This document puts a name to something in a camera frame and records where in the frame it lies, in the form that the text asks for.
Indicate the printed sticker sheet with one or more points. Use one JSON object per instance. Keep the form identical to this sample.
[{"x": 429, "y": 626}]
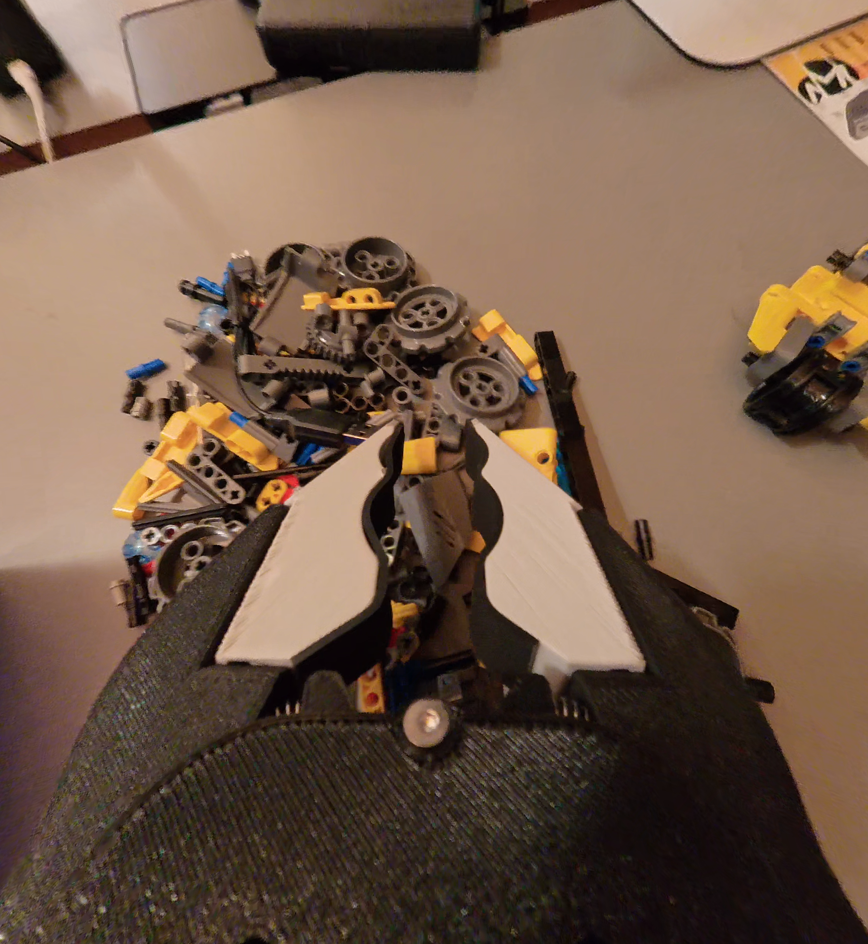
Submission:
[{"x": 847, "y": 74}]

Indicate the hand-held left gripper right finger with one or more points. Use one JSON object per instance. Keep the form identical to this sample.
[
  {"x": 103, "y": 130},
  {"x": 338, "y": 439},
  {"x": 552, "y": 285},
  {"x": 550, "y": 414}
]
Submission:
[{"x": 559, "y": 582}]

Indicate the yellow brick pulley assembly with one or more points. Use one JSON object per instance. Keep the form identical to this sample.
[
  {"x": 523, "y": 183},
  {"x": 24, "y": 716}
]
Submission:
[{"x": 795, "y": 310}]

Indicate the long black brick beam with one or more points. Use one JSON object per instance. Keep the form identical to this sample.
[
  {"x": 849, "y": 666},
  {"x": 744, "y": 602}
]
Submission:
[{"x": 555, "y": 369}]

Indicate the black power adapter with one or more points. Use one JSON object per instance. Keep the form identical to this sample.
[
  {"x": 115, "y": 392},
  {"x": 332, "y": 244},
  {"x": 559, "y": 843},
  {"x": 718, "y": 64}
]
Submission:
[{"x": 367, "y": 40}]

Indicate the pile of toy brick pieces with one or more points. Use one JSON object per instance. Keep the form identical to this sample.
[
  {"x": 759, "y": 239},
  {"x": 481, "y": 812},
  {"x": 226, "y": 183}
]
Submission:
[{"x": 430, "y": 317}]

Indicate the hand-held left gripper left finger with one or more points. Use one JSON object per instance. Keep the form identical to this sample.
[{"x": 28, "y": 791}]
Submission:
[{"x": 308, "y": 582}]

